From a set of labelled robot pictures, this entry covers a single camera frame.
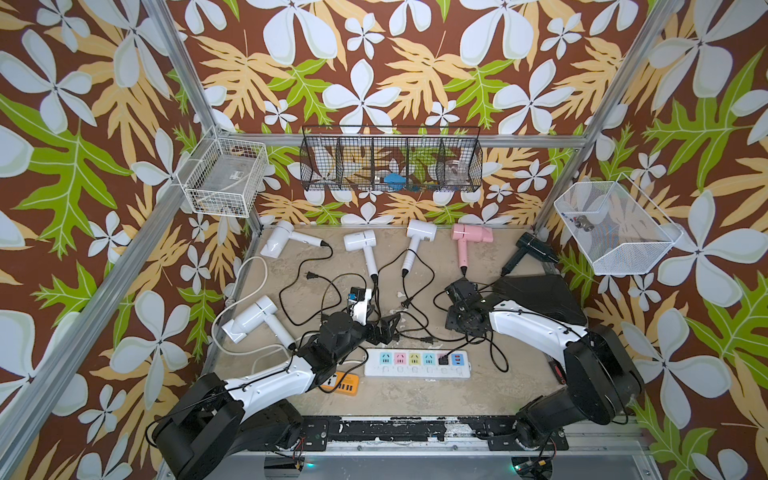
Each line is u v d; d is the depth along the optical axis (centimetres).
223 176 86
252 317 90
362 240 110
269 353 85
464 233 111
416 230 111
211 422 41
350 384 80
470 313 65
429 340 89
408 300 99
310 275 105
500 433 74
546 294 93
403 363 84
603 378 45
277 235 112
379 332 72
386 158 96
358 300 71
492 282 104
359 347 86
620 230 81
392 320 72
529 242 108
